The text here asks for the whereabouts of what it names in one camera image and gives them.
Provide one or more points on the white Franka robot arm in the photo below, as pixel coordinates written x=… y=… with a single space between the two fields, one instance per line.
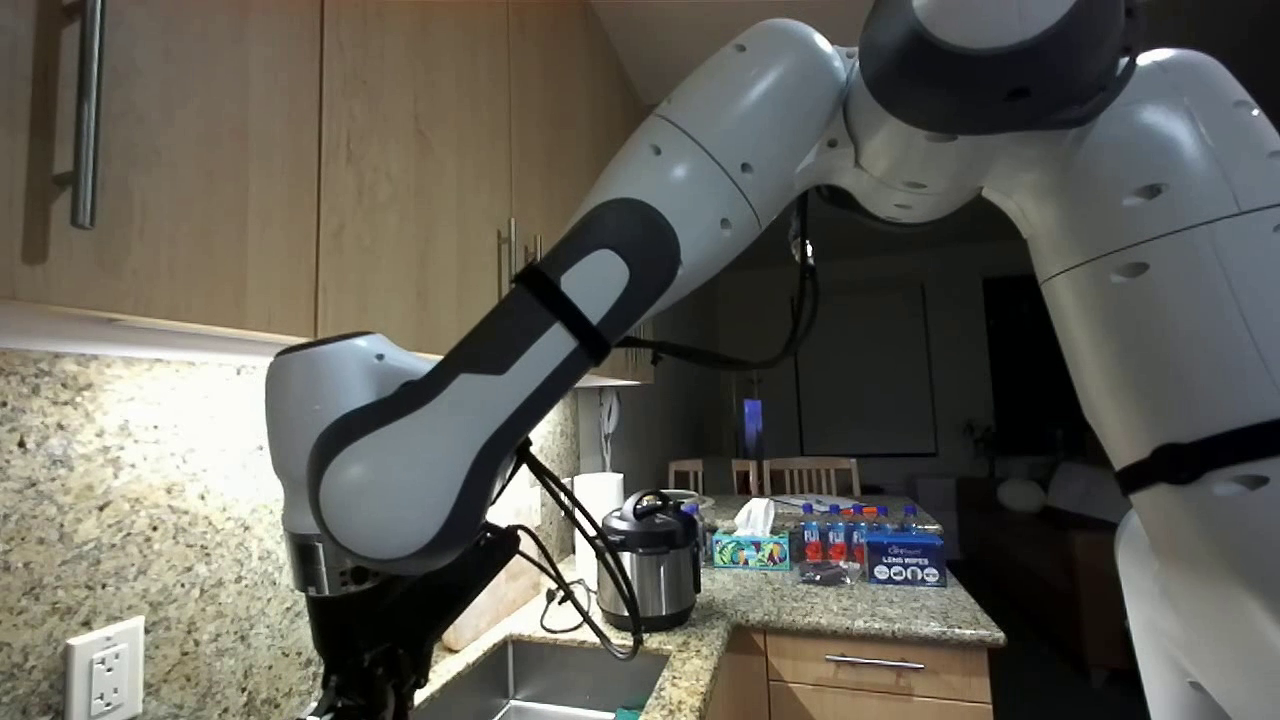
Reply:
x=825 y=175

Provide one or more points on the stainless steel sink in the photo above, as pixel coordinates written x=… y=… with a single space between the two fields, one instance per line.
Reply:
x=545 y=680

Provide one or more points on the white wall power outlet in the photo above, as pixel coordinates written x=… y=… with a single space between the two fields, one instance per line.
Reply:
x=105 y=674

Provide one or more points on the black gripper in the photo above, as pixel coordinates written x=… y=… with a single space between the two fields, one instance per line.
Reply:
x=375 y=643

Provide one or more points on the pack of water bottles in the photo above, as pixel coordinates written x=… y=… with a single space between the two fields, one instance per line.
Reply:
x=883 y=547

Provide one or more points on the steel rice cooker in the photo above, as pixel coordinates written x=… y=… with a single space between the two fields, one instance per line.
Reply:
x=655 y=566

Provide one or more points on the wooden base cabinet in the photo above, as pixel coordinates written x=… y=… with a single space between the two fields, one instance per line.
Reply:
x=867 y=680

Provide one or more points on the wooden cutting board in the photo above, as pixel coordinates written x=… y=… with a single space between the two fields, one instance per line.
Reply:
x=484 y=602

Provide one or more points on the wooden dining chair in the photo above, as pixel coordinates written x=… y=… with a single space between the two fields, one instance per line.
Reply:
x=747 y=474
x=685 y=474
x=808 y=474

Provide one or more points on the teal sponge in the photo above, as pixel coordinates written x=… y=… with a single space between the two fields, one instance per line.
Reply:
x=625 y=714

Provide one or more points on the blue glowing display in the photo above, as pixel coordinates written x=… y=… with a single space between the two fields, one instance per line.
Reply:
x=755 y=424

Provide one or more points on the teal tissue box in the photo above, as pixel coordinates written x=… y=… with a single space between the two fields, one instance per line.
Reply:
x=750 y=547

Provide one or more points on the wooden upper cabinets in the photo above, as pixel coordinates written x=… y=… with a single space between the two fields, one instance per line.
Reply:
x=265 y=160

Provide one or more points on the white paper towel roll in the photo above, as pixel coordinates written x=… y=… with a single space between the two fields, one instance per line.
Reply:
x=599 y=500

